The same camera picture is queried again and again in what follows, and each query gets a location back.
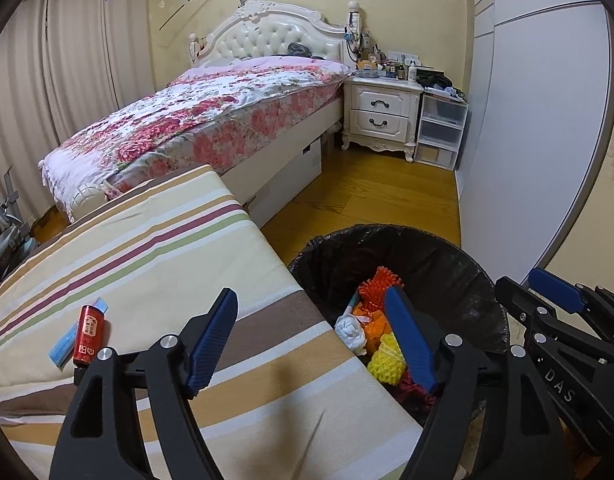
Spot orange bag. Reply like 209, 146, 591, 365
352, 305, 393, 353

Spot dark red bag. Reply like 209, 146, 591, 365
397, 377, 438, 406

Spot orange spiky foam net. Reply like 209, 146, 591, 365
357, 266, 404, 313

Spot dark clothes pile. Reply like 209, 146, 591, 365
417, 67, 465, 96

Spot cluster of small bottles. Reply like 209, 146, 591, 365
354, 30, 420, 83

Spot black lined trash bin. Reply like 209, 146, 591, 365
287, 224, 510, 426

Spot white nightstand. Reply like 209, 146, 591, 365
341, 76, 424, 163

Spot white storage box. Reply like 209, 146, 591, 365
244, 137, 323, 231

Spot white bed with tufted headboard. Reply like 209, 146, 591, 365
39, 0, 358, 231

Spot red bottle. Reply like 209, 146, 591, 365
73, 305, 106, 366

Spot thin dark rod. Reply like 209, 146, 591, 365
159, 0, 245, 31

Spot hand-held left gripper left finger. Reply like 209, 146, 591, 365
49, 287, 239, 480

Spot grey desk chair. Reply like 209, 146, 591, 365
0, 165, 38, 281

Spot white tissue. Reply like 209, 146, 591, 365
334, 312, 369, 356

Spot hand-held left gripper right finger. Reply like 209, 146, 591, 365
382, 285, 578, 480

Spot white wardrobe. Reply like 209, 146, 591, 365
457, 0, 614, 281

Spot floral quilt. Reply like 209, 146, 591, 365
39, 56, 355, 206

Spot striped cloth-covered table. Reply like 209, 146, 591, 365
0, 164, 425, 480

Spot clear plastic drawer unit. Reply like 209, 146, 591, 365
413, 91, 470, 171

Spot light blue packet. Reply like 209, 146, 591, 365
48, 297, 110, 366

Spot beige curtains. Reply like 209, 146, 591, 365
0, 0, 158, 211

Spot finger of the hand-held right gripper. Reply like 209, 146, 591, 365
527, 267, 614, 341
494, 276, 613, 361

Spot yellow foam fruit net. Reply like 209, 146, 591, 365
367, 332, 408, 386

